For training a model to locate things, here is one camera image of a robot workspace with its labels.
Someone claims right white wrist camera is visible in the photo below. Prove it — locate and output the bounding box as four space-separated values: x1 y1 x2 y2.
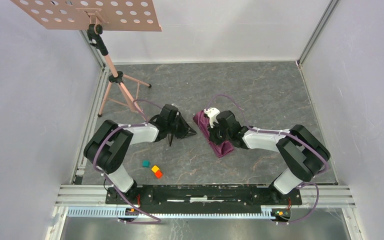
203 107 220 128

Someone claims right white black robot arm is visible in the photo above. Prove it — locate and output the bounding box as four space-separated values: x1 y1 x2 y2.
204 107 331 196

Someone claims teal cube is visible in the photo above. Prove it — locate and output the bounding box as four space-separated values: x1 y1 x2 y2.
142 160 151 168

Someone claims aluminium frame rail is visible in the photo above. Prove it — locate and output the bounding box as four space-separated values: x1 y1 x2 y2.
45 184 362 240

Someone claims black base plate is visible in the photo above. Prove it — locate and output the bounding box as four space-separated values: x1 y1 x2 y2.
105 184 303 215

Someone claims yellow cube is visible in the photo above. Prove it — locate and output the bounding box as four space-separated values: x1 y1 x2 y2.
151 165 160 173

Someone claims orange cube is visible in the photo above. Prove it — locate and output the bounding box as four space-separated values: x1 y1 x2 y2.
154 170 163 179

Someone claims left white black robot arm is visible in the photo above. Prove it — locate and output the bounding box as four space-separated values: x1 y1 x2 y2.
83 104 197 194

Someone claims purple cloth napkin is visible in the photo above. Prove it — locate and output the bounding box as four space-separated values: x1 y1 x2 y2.
192 110 235 159

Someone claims pink music stand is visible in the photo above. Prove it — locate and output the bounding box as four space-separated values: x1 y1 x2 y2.
13 0 162 117

